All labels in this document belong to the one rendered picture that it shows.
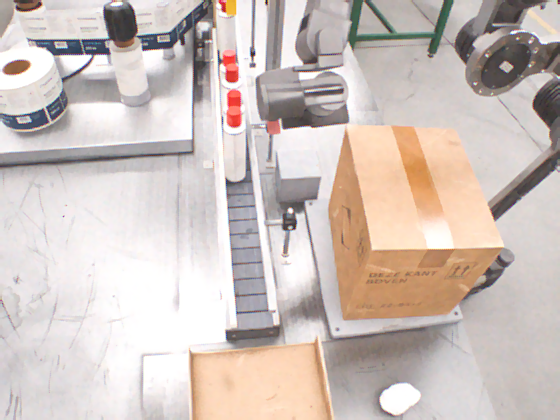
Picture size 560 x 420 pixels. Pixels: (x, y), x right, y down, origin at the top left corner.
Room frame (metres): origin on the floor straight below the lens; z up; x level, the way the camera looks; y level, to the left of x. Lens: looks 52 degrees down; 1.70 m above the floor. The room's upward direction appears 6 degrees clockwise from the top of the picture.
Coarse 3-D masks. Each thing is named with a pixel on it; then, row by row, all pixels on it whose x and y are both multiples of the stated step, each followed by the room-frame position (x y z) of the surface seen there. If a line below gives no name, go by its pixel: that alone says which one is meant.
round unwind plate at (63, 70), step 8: (24, 40) 1.29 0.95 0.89; (16, 48) 1.24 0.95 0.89; (64, 56) 1.20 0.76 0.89; (72, 56) 1.21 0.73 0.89; (80, 56) 1.21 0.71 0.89; (88, 56) 1.21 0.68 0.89; (56, 64) 1.16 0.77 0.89; (64, 64) 1.16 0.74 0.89; (72, 64) 1.16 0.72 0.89; (80, 64) 1.16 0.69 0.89; (64, 72) 1.12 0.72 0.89; (72, 72) 1.12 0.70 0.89
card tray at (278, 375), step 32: (192, 352) 0.30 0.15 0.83; (224, 352) 0.31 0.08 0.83; (256, 352) 0.32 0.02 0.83; (288, 352) 0.33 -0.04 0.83; (320, 352) 0.32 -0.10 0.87; (192, 384) 0.24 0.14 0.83; (224, 384) 0.25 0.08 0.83; (256, 384) 0.25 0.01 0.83; (288, 384) 0.26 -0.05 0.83; (320, 384) 0.27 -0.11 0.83; (192, 416) 0.17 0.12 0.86; (224, 416) 0.19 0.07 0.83; (256, 416) 0.19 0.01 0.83; (288, 416) 0.20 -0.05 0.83; (320, 416) 0.20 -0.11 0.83
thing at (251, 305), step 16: (240, 192) 0.69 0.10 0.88; (240, 208) 0.65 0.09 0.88; (240, 224) 0.60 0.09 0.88; (256, 224) 0.60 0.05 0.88; (240, 240) 0.56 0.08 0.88; (256, 240) 0.56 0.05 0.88; (240, 256) 0.52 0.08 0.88; (256, 256) 0.52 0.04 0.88; (240, 272) 0.48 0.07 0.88; (256, 272) 0.48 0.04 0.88; (240, 288) 0.44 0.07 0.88; (256, 288) 0.44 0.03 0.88; (240, 304) 0.40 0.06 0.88; (256, 304) 0.41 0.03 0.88; (240, 320) 0.37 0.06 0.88; (256, 320) 0.37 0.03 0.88
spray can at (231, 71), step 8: (232, 64) 0.92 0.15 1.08; (232, 72) 0.90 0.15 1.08; (224, 80) 0.91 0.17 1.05; (232, 80) 0.90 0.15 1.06; (240, 80) 0.92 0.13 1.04; (224, 88) 0.89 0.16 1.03; (232, 88) 0.89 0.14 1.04; (240, 88) 0.90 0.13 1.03; (224, 96) 0.89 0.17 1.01; (224, 104) 0.89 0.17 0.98
